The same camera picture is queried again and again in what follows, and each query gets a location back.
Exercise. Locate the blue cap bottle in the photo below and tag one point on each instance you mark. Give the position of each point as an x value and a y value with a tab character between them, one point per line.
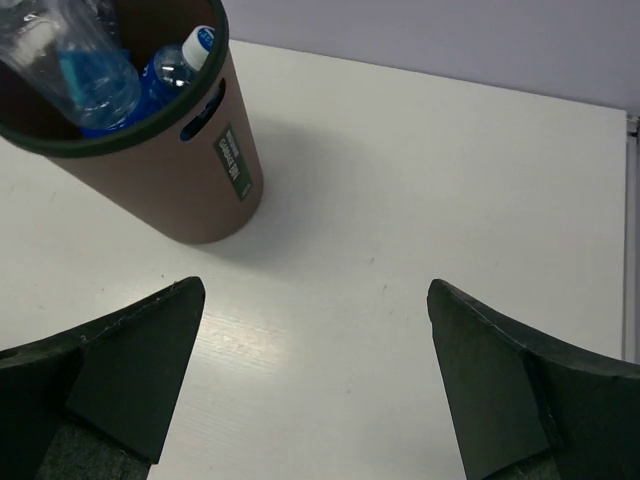
64	50

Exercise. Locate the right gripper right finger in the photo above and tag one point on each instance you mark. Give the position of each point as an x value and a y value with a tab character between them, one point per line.
526	405

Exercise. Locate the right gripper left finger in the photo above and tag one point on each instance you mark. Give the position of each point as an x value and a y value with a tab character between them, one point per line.
96	401

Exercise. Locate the brown plastic bin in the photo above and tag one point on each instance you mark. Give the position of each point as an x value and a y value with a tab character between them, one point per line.
191	170

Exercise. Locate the blue label bottle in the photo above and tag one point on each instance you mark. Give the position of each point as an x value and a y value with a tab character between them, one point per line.
172	69

